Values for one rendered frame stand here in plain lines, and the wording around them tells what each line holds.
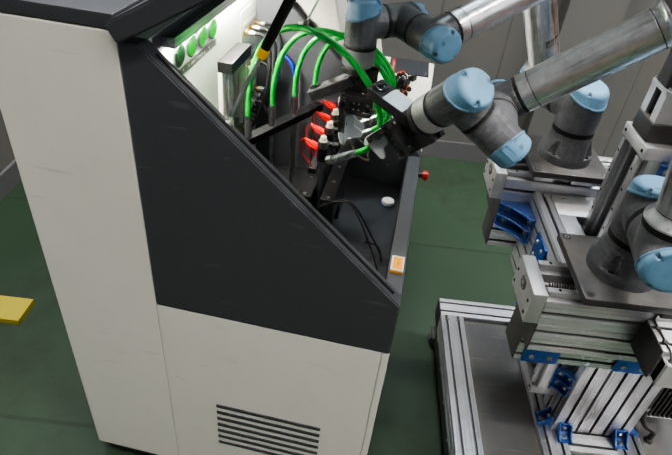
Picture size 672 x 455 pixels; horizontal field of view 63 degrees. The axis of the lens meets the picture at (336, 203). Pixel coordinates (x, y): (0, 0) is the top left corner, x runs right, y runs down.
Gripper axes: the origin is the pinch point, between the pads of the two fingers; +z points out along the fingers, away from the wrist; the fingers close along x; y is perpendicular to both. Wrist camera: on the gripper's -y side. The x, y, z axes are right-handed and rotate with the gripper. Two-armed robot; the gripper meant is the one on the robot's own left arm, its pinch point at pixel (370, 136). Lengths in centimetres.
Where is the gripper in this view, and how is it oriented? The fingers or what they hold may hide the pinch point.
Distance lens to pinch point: 123.5
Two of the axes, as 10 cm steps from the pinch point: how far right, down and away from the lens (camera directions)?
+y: 5.5, 8.3, 0.9
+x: 7.2, -5.2, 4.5
